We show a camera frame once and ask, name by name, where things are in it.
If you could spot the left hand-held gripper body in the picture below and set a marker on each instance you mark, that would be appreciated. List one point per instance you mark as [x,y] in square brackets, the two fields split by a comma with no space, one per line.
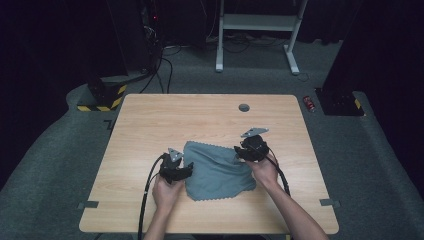
[171,170]

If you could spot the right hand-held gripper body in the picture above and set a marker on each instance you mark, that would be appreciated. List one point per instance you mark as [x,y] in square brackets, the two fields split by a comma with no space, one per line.
[256,148]

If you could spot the grey microfibre cloth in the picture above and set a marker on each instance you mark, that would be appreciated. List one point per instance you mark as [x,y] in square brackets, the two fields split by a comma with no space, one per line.
[216,173]

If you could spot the person's left hand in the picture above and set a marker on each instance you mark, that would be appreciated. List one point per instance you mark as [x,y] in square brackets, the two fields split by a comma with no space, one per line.
[165,195]

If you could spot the person's right hand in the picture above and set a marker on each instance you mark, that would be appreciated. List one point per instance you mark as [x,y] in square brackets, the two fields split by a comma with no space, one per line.
[265,173]

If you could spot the grey round table grommet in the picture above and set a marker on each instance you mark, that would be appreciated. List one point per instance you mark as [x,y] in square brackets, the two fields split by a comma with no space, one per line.
[244,107]

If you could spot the red can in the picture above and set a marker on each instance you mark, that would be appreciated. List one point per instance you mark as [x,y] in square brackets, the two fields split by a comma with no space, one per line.
[309,104]

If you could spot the grey tape piece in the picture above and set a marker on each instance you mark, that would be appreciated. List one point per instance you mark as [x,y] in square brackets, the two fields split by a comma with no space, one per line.
[88,204]
[329,202]

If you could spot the black square stand base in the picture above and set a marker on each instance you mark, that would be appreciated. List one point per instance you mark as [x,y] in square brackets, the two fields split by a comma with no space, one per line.
[338,103]

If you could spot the black stand with striped base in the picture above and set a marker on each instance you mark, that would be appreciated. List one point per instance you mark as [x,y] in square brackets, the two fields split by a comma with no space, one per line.
[100,93]

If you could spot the dark equipment with red light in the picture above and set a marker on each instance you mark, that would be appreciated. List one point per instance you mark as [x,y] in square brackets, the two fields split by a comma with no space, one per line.
[150,33]

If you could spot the white metal desk frame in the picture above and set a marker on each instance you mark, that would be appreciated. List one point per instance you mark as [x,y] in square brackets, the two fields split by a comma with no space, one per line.
[256,22]

